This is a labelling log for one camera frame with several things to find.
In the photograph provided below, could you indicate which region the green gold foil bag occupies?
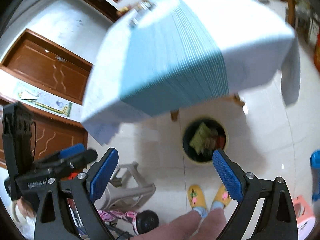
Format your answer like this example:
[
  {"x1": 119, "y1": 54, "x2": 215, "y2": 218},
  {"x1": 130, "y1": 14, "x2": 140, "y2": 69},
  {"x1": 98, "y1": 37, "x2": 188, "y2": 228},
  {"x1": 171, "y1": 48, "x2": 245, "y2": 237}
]
[{"x1": 189, "y1": 122, "x2": 218, "y2": 155}]

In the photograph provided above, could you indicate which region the yellow rim trash bin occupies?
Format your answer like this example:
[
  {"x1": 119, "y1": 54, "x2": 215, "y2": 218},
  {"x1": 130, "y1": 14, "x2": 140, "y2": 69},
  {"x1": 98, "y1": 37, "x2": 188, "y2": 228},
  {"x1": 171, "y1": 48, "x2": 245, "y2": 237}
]
[{"x1": 182, "y1": 116, "x2": 229, "y2": 165}]

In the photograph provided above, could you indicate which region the pink plastic stool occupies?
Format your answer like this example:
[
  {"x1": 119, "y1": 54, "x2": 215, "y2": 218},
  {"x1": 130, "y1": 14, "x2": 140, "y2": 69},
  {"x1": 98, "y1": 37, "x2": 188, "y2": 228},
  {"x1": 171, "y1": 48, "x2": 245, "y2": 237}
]
[{"x1": 293, "y1": 195, "x2": 316, "y2": 233}]

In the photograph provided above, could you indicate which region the blue plastic stool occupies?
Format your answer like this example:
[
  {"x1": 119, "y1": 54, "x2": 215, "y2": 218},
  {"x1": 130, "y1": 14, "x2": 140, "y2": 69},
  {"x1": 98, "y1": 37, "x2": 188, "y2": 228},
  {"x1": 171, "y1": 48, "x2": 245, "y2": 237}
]
[{"x1": 310, "y1": 150, "x2": 319, "y2": 202}]

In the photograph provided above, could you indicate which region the grey plastic stool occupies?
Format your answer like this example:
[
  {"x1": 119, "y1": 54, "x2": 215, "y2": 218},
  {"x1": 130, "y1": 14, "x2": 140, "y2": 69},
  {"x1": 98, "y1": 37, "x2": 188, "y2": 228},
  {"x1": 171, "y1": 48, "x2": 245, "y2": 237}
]
[{"x1": 94, "y1": 161, "x2": 156, "y2": 211}]

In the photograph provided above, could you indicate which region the left yellow slipper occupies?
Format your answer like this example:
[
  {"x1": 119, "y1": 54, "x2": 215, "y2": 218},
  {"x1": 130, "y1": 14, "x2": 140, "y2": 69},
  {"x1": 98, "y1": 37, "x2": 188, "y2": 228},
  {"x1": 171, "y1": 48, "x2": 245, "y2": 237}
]
[{"x1": 187, "y1": 184, "x2": 207, "y2": 210}]

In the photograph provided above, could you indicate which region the brown wooden cabinet door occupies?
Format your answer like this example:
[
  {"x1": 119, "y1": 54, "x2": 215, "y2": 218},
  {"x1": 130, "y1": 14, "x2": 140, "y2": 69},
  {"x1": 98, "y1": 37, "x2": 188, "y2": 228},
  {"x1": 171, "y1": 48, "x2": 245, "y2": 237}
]
[{"x1": 1, "y1": 29, "x2": 92, "y2": 104}]

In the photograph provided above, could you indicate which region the wooden table leg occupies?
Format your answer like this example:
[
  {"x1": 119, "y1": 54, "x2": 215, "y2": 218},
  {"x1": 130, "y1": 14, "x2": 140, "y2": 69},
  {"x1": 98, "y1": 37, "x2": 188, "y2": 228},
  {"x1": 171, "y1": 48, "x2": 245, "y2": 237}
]
[{"x1": 170, "y1": 109, "x2": 180, "y2": 122}]

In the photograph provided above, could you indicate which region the white teal patterned tablecloth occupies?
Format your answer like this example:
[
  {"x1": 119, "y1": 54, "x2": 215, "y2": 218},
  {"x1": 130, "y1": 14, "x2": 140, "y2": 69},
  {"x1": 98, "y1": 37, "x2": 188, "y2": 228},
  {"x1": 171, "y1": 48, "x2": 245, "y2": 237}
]
[{"x1": 81, "y1": 0, "x2": 300, "y2": 144}]

